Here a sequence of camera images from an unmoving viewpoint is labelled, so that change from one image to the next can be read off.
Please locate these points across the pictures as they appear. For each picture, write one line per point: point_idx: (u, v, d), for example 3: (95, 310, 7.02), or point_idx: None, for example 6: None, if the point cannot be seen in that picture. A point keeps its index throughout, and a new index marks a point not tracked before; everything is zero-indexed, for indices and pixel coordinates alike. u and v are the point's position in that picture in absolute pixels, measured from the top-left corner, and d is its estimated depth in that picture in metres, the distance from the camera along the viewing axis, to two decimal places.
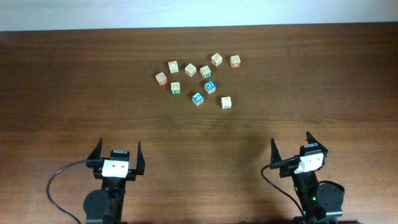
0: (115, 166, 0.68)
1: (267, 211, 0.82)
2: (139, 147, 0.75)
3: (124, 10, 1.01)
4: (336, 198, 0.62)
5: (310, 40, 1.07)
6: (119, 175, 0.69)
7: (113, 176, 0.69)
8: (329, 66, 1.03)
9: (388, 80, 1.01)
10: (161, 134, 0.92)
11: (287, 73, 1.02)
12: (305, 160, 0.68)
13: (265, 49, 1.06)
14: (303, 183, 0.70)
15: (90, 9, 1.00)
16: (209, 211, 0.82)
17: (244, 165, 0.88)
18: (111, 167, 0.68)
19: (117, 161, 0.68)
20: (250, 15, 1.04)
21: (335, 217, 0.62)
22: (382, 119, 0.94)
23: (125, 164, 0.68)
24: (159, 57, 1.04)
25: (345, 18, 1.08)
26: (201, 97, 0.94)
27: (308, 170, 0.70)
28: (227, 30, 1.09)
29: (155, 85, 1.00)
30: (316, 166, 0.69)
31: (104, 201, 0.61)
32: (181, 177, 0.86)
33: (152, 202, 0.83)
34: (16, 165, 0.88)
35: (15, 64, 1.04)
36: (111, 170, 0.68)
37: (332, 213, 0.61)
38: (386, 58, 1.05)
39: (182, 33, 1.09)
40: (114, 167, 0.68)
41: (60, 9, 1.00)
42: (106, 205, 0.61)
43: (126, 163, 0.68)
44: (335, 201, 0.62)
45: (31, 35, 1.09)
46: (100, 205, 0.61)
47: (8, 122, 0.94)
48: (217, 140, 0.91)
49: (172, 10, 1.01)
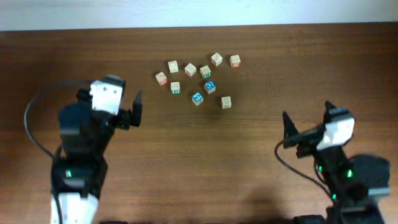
0: (107, 91, 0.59)
1: (267, 211, 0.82)
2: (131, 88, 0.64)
3: (124, 10, 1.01)
4: (379, 173, 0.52)
5: (310, 40, 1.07)
6: (112, 102, 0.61)
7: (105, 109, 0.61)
8: (329, 66, 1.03)
9: (388, 80, 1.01)
10: (161, 134, 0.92)
11: (287, 73, 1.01)
12: (334, 127, 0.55)
13: (265, 49, 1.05)
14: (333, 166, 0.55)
15: (91, 9, 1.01)
16: (209, 211, 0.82)
17: (244, 165, 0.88)
18: (102, 90, 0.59)
19: (110, 85, 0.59)
20: (250, 15, 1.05)
21: (377, 198, 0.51)
22: (382, 119, 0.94)
23: (117, 89, 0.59)
24: (159, 57, 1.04)
25: (345, 18, 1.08)
26: (201, 97, 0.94)
27: (336, 142, 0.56)
28: (227, 29, 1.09)
29: (155, 85, 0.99)
30: (346, 135, 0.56)
31: (82, 112, 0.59)
32: (181, 177, 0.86)
33: (152, 202, 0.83)
34: (16, 165, 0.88)
35: (15, 63, 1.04)
36: (102, 93, 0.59)
37: (375, 190, 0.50)
38: (386, 58, 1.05)
39: (181, 33, 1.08)
40: (104, 91, 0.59)
41: (61, 8, 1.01)
42: (84, 114, 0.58)
43: (119, 89, 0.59)
44: (379, 177, 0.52)
45: (30, 35, 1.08)
46: (78, 114, 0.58)
47: (7, 122, 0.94)
48: (218, 140, 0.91)
49: (172, 10, 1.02)
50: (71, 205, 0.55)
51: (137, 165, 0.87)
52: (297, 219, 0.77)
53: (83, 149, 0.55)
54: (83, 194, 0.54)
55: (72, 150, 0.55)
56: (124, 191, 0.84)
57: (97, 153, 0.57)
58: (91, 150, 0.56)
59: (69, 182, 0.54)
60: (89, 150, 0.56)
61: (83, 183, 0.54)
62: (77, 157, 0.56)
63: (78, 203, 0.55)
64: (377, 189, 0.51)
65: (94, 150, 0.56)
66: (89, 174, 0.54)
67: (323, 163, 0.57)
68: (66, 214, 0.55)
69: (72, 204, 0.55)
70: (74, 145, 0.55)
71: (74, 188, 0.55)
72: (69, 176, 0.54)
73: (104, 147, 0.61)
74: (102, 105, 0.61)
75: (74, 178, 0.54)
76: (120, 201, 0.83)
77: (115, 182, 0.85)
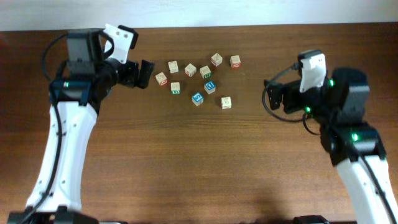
0: (119, 34, 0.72)
1: (267, 211, 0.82)
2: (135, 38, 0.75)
3: (124, 11, 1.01)
4: (358, 75, 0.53)
5: (311, 40, 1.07)
6: (123, 45, 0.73)
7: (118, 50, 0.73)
8: (329, 66, 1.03)
9: (388, 80, 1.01)
10: (161, 134, 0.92)
11: (288, 73, 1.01)
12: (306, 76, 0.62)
13: (265, 50, 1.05)
14: (316, 100, 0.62)
15: (89, 9, 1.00)
16: (209, 211, 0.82)
17: (244, 165, 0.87)
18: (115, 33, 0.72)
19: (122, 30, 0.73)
20: (250, 15, 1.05)
21: (361, 94, 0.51)
22: (382, 119, 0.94)
23: (129, 33, 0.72)
24: (159, 57, 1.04)
25: (346, 18, 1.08)
26: (201, 97, 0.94)
27: (312, 74, 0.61)
28: (226, 30, 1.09)
29: (155, 85, 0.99)
30: (321, 68, 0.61)
31: None
32: (181, 177, 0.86)
33: (152, 203, 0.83)
34: (16, 165, 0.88)
35: (15, 64, 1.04)
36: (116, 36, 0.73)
37: (356, 86, 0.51)
38: (386, 58, 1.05)
39: (181, 33, 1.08)
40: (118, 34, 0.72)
41: (60, 8, 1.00)
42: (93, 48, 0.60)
43: (130, 33, 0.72)
44: (357, 76, 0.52)
45: (31, 35, 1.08)
46: None
47: (8, 122, 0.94)
48: (219, 140, 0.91)
49: (172, 10, 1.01)
50: (68, 111, 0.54)
51: (137, 166, 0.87)
52: (297, 219, 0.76)
53: (81, 65, 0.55)
54: (81, 103, 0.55)
55: (72, 68, 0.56)
56: (124, 191, 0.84)
57: (99, 68, 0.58)
58: (92, 69, 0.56)
59: (68, 93, 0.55)
60: (91, 66, 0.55)
61: (82, 94, 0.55)
62: (76, 73, 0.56)
63: (76, 111, 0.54)
64: (356, 86, 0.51)
65: (95, 68, 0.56)
66: (87, 84, 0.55)
67: (309, 103, 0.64)
68: (64, 122, 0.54)
69: (71, 111, 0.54)
70: (73, 64, 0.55)
71: (74, 99, 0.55)
72: (68, 86, 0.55)
73: (110, 76, 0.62)
74: (120, 47, 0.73)
75: (73, 89, 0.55)
76: (120, 201, 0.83)
77: (115, 182, 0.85)
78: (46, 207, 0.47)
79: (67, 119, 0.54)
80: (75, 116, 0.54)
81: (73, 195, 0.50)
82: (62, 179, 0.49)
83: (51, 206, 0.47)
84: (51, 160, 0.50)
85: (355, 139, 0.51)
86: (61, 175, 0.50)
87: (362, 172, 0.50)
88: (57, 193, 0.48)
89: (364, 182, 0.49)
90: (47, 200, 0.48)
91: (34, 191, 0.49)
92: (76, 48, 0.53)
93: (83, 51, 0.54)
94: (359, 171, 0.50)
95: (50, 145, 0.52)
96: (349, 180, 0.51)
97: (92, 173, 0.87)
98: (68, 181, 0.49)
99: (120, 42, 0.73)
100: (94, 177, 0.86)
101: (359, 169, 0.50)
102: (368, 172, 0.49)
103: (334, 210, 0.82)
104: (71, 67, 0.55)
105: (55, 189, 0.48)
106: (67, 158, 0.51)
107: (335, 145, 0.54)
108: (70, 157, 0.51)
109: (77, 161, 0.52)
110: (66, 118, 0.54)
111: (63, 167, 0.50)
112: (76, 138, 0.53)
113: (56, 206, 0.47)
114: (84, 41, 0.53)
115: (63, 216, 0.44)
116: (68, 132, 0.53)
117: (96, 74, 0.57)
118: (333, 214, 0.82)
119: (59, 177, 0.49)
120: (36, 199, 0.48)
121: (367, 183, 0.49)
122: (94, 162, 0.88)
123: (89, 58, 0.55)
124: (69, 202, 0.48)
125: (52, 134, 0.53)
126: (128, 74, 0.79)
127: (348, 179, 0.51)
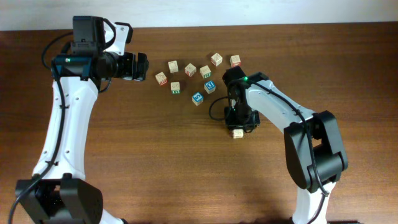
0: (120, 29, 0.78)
1: (267, 211, 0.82)
2: (130, 33, 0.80)
3: (124, 10, 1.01)
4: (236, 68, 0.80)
5: (311, 40, 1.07)
6: (122, 39, 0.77)
7: (119, 45, 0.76)
8: (329, 66, 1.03)
9: (388, 79, 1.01)
10: (161, 134, 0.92)
11: (287, 73, 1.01)
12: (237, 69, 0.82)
13: (265, 49, 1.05)
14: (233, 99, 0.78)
15: (89, 9, 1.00)
16: (209, 211, 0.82)
17: (244, 165, 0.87)
18: (118, 28, 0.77)
19: (120, 25, 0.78)
20: (250, 14, 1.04)
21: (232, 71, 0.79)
22: (382, 119, 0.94)
23: (125, 27, 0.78)
24: (159, 57, 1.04)
25: (346, 17, 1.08)
26: (201, 97, 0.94)
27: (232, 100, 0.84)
28: (226, 30, 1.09)
29: (156, 85, 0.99)
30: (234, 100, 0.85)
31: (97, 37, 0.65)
32: (181, 177, 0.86)
33: (152, 202, 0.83)
34: (16, 165, 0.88)
35: (15, 64, 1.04)
36: (117, 31, 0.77)
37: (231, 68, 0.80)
38: (385, 58, 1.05)
39: (181, 33, 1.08)
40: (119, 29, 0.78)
41: (61, 8, 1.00)
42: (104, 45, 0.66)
43: (126, 27, 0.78)
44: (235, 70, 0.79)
45: (31, 35, 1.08)
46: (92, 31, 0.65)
47: (9, 122, 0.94)
48: (219, 140, 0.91)
49: (172, 10, 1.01)
50: (71, 85, 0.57)
51: (137, 165, 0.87)
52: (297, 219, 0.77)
53: (84, 45, 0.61)
54: (83, 78, 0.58)
55: (75, 49, 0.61)
56: (124, 191, 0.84)
57: (100, 53, 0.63)
58: (95, 48, 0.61)
59: (71, 69, 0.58)
60: (92, 46, 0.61)
61: (83, 69, 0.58)
62: (79, 53, 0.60)
63: (78, 83, 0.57)
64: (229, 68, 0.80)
65: (97, 48, 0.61)
66: (89, 60, 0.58)
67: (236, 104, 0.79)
68: (66, 96, 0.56)
69: (73, 85, 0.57)
70: (77, 45, 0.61)
71: (76, 75, 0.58)
72: (69, 61, 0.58)
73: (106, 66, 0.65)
74: (120, 42, 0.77)
75: (75, 64, 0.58)
76: (119, 201, 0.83)
77: (115, 181, 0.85)
78: (53, 176, 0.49)
79: (70, 94, 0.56)
80: (78, 89, 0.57)
81: (78, 165, 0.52)
82: (66, 149, 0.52)
83: (57, 174, 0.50)
84: (56, 132, 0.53)
85: (245, 79, 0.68)
86: (66, 145, 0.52)
87: (256, 88, 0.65)
88: (63, 162, 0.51)
89: (259, 93, 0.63)
90: (53, 169, 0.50)
91: (40, 161, 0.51)
92: (81, 29, 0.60)
93: (87, 32, 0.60)
94: (254, 89, 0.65)
95: (54, 117, 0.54)
96: (252, 99, 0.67)
97: (92, 173, 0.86)
98: (73, 151, 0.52)
99: (121, 35, 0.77)
100: (93, 177, 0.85)
101: (252, 88, 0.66)
102: (260, 89, 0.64)
103: (334, 210, 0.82)
104: (74, 48, 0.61)
105: (61, 158, 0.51)
106: (70, 130, 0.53)
107: (238, 91, 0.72)
108: (73, 129, 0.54)
109: (80, 133, 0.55)
110: (69, 93, 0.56)
111: (68, 137, 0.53)
112: (79, 111, 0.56)
113: (61, 173, 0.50)
114: (90, 22, 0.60)
115: (66, 183, 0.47)
116: (71, 106, 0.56)
117: (97, 55, 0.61)
118: (333, 214, 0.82)
119: (63, 147, 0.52)
120: (41, 167, 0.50)
121: (261, 92, 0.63)
122: (94, 162, 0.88)
123: (92, 39, 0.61)
124: (73, 170, 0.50)
125: (56, 108, 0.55)
126: (124, 68, 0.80)
127: (252, 99, 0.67)
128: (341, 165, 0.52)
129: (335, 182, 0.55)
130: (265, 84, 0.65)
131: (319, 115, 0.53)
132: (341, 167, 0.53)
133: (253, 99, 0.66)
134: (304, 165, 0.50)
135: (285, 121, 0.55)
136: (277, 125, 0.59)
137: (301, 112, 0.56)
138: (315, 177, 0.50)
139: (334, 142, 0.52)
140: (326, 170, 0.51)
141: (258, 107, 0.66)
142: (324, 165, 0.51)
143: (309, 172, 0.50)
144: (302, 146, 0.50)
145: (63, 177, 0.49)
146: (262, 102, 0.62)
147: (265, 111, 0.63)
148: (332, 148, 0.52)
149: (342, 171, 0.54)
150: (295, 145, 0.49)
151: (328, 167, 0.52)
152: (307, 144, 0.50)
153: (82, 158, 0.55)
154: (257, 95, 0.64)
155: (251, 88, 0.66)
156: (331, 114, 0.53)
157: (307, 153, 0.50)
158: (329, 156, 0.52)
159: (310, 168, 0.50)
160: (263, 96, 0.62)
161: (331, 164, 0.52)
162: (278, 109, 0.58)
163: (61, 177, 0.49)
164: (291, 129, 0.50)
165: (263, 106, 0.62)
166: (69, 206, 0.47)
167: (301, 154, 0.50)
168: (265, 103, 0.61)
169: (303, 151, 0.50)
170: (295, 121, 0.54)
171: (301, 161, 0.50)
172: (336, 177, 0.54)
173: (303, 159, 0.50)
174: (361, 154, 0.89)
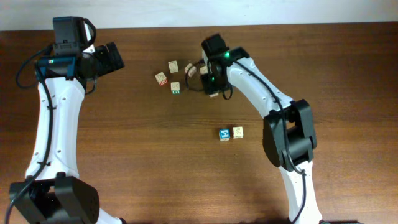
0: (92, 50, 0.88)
1: (267, 211, 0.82)
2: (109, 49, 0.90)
3: (124, 10, 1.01)
4: (216, 41, 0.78)
5: (311, 40, 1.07)
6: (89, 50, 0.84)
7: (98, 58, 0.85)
8: (329, 66, 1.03)
9: (388, 80, 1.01)
10: (161, 133, 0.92)
11: (288, 73, 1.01)
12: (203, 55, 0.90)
13: (265, 49, 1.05)
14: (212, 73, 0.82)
15: (89, 9, 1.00)
16: (209, 211, 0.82)
17: (244, 165, 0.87)
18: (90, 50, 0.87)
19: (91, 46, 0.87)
20: (251, 14, 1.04)
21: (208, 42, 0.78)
22: (382, 119, 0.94)
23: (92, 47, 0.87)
24: (160, 57, 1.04)
25: (345, 18, 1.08)
26: (227, 134, 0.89)
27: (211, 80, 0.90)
28: (226, 30, 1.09)
29: (155, 85, 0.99)
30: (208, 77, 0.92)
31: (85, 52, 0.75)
32: (181, 177, 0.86)
33: (152, 202, 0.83)
34: (15, 164, 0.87)
35: (15, 63, 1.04)
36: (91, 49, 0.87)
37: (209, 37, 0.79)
38: (385, 58, 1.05)
39: (181, 33, 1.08)
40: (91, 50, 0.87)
41: (61, 8, 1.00)
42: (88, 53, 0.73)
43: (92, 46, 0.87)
44: (219, 47, 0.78)
45: (31, 35, 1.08)
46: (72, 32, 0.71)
47: (9, 122, 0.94)
48: (218, 140, 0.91)
49: (172, 10, 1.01)
50: (57, 86, 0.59)
51: (136, 166, 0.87)
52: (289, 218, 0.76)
53: (67, 46, 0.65)
54: (68, 78, 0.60)
55: (58, 51, 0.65)
56: (123, 191, 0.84)
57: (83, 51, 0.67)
58: (78, 48, 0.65)
59: (54, 70, 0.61)
60: (75, 47, 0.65)
61: (68, 69, 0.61)
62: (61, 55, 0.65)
63: (64, 84, 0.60)
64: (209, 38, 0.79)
65: (79, 48, 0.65)
66: (72, 60, 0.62)
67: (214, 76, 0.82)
68: (53, 98, 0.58)
69: (58, 86, 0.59)
70: (60, 46, 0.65)
71: (60, 76, 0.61)
72: (53, 63, 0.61)
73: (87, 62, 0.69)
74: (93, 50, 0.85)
75: (58, 65, 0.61)
76: (119, 201, 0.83)
77: (115, 182, 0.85)
78: (46, 176, 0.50)
79: (56, 94, 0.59)
80: (64, 89, 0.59)
81: (70, 163, 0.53)
82: (58, 149, 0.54)
83: (50, 174, 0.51)
84: (45, 131, 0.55)
85: (227, 55, 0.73)
86: (57, 145, 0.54)
87: (237, 68, 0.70)
88: (55, 162, 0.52)
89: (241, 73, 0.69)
90: (46, 170, 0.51)
91: (32, 162, 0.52)
92: (63, 31, 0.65)
93: (69, 33, 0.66)
94: (236, 69, 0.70)
95: (43, 118, 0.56)
96: (234, 79, 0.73)
97: (91, 173, 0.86)
98: (64, 150, 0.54)
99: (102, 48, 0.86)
100: (93, 178, 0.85)
101: (235, 68, 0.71)
102: (242, 68, 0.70)
103: (334, 210, 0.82)
104: (58, 50, 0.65)
105: (53, 158, 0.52)
106: (60, 130, 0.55)
107: (219, 67, 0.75)
108: (62, 128, 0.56)
109: (69, 133, 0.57)
110: (55, 93, 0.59)
111: (58, 136, 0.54)
112: (66, 111, 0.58)
113: (54, 173, 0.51)
114: (70, 23, 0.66)
115: (60, 182, 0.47)
116: (58, 106, 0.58)
117: (81, 54, 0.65)
118: (333, 214, 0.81)
119: (55, 147, 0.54)
120: (35, 168, 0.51)
121: (242, 73, 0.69)
122: (94, 162, 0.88)
123: (74, 40, 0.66)
124: (67, 168, 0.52)
125: (44, 109, 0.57)
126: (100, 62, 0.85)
127: (233, 78, 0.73)
128: (310, 145, 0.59)
129: (310, 160, 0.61)
130: (247, 64, 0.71)
131: (296, 102, 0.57)
132: (312, 146, 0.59)
133: (235, 79, 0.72)
134: (278, 147, 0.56)
135: (265, 106, 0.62)
136: (258, 107, 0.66)
137: (280, 99, 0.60)
138: (287, 157, 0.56)
139: (306, 126, 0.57)
140: (295, 150, 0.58)
141: (239, 86, 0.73)
142: (295, 145, 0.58)
143: (281, 153, 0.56)
144: (277, 130, 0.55)
145: (56, 177, 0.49)
146: (244, 82, 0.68)
147: (246, 91, 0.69)
148: (305, 131, 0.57)
149: (312, 149, 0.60)
150: (272, 131, 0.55)
151: (298, 149, 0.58)
152: (282, 130, 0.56)
153: (73, 157, 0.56)
154: (238, 76, 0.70)
155: (233, 68, 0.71)
156: (307, 102, 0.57)
157: (280, 137, 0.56)
158: (301, 139, 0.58)
159: (283, 149, 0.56)
160: (245, 77, 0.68)
161: (302, 145, 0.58)
162: (259, 94, 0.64)
163: (55, 177, 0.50)
164: (268, 117, 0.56)
165: (244, 86, 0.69)
166: (66, 205, 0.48)
167: (277, 137, 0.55)
168: (245, 84, 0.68)
169: (277, 135, 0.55)
170: (273, 108, 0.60)
171: (277, 145, 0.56)
172: (309, 155, 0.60)
173: (277, 143, 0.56)
174: (361, 154, 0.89)
